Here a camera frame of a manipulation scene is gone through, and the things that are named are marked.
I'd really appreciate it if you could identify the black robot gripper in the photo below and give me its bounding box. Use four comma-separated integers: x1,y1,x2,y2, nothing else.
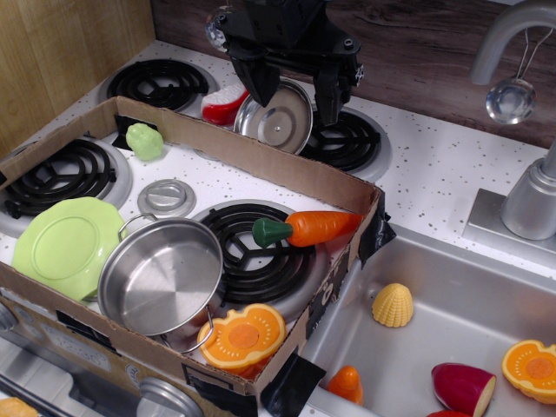
215,1,363,126

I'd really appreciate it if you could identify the light green toy broccoli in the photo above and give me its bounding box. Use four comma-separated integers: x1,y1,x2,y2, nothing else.
125,122,164,162

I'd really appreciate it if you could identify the stainless steel pot lid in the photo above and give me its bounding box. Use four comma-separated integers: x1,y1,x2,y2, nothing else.
234,78,313,155

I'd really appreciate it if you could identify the red white toy radish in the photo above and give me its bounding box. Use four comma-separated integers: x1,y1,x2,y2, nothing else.
201,83,248,126

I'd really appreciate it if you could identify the hanging silver skimmer spoon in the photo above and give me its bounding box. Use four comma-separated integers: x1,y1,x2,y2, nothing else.
205,5,230,52

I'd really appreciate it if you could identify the black rear right burner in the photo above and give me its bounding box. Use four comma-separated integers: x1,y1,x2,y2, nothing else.
301,108,393,182

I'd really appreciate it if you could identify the black burner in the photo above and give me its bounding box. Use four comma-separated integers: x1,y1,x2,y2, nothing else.
301,108,393,182
97,58,219,118
1,138,133,238
194,199,330,323

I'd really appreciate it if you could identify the black rear left burner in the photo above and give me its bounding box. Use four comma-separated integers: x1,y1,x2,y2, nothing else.
97,58,219,118

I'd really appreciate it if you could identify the orange toy carrot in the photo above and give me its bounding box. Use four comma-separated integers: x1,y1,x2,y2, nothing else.
252,211,363,248

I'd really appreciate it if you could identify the silver stove centre knob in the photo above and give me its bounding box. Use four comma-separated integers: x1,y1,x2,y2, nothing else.
137,179,196,218

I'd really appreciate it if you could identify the brown cardboard fence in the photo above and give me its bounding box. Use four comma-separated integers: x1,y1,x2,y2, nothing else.
1,97,394,416

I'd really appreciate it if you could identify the black front right burner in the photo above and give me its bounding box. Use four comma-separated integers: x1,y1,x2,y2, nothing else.
194,199,330,323

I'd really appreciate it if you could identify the hanging silver ladle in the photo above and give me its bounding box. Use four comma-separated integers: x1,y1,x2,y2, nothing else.
486,29,553,125

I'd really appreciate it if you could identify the black front left burner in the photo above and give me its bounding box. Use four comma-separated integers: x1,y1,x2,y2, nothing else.
1,138,133,238

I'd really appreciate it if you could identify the yellow toy corn piece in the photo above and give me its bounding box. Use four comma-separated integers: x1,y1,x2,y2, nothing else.
372,283,414,328

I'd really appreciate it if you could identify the orange toy pumpkin half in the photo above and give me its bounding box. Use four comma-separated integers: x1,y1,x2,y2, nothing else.
501,340,555,405
197,303,287,380

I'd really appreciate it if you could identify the silver kitchen faucet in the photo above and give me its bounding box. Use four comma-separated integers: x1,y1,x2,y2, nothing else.
463,1,555,268

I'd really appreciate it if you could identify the light green plastic plate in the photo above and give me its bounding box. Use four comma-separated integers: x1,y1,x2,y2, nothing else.
11,197,123,301

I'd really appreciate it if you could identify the small orange toy bottle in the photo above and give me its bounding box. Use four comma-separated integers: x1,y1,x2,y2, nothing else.
327,365,364,406

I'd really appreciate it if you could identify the silver oven knob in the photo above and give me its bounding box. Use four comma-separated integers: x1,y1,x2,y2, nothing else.
136,377,204,417

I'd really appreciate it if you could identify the purple toy sweet potato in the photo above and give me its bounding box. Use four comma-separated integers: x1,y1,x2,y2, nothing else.
431,363,497,416

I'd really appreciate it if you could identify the red toy piece bottom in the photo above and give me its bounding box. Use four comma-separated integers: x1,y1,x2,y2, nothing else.
427,409,471,417

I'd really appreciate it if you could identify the yellow toy piece corner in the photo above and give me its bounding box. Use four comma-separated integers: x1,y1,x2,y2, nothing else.
0,397,38,417

